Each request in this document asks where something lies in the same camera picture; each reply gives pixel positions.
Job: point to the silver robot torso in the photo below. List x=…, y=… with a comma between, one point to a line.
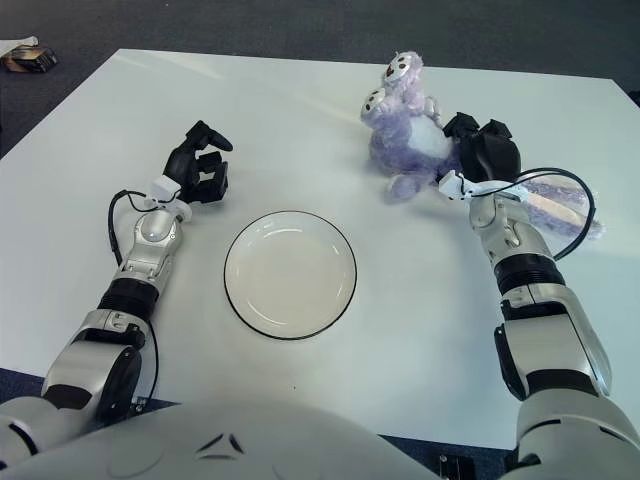
x=250, y=450

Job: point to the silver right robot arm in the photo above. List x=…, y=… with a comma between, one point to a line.
x=550, y=345

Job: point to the white plate with black rim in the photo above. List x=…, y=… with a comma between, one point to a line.
x=290, y=280

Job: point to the metal table bracket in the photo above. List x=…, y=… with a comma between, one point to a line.
x=455, y=467

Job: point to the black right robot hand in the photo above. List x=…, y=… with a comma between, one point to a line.
x=487, y=155

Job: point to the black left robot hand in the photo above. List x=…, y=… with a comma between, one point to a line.
x=182, y=167

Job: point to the purple plush bunny doll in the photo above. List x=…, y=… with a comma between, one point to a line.
x=395, y=135

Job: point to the dark cardboard box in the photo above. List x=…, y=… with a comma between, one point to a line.
x=30, y=59

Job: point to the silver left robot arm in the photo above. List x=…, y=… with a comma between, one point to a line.
x=80, y=350

